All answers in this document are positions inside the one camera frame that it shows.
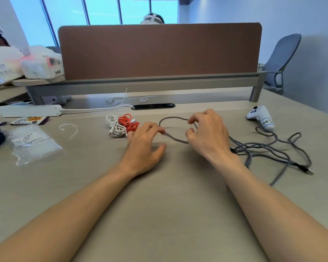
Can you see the large glass window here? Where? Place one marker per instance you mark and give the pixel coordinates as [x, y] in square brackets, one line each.
[65, 13]

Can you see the white printed snack packet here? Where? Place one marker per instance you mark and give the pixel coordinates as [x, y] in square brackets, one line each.
[30, 120]

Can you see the grey metal desk shelf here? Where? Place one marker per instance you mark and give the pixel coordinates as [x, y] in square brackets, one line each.
[142, 85]

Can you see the small white rounded object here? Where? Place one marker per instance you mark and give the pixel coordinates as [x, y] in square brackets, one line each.
[61, 100]

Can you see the white power strip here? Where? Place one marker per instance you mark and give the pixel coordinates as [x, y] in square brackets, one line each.
[30, 111]

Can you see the person's right hand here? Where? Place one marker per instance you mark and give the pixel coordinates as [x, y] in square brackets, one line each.
[213, 136]

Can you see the person's left hand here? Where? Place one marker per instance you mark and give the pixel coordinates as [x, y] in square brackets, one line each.
[139, 155]

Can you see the grey office chair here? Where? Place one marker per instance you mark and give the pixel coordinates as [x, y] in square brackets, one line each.
[54, 49]
[281, 51]

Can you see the brown desk divider panel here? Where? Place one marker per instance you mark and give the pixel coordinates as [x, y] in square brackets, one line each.
[158, 51]

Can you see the black flat tablet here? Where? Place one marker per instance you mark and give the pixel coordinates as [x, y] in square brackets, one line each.
[11, 103]

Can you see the person's left forearm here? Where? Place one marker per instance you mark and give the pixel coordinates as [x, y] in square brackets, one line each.
[57, 221]

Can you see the person's right forearm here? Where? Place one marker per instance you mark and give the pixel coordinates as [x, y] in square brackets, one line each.
[276, 221]

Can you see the white labelled hand controller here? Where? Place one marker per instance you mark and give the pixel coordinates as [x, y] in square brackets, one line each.
[262, 118]

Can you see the white tissue pack pink label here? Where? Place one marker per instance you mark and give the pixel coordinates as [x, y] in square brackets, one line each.
[41, 65]

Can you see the round beige shelf board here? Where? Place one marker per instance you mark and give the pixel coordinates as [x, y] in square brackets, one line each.
[35, 81]

